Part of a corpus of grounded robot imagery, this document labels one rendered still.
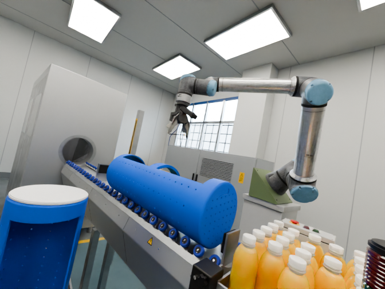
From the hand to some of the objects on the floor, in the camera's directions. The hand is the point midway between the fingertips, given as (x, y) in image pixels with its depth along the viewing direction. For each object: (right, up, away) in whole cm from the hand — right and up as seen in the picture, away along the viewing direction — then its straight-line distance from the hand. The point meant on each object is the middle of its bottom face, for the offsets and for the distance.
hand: (178, 136), depth 103 cm
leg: (-68, -133, +38) cm, 154 cm away
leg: (-77, -130, +28) cm, 154 cm away
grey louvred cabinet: (+13, -159, +215) cm, 268 cm away
